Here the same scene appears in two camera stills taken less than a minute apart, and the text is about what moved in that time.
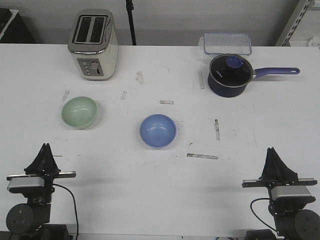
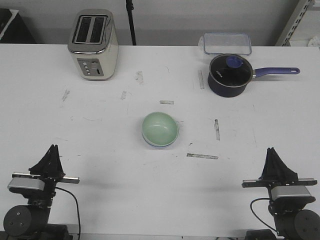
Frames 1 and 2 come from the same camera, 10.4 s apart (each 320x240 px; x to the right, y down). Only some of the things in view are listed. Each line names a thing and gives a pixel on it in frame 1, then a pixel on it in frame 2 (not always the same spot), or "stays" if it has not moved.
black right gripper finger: (268, 172) stays
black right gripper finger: (282, 172) stays
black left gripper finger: (51, 166) -> (58, 171)
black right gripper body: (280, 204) stays
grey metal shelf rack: (302, 8) stays
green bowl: (79, 112) -> (160, 129)
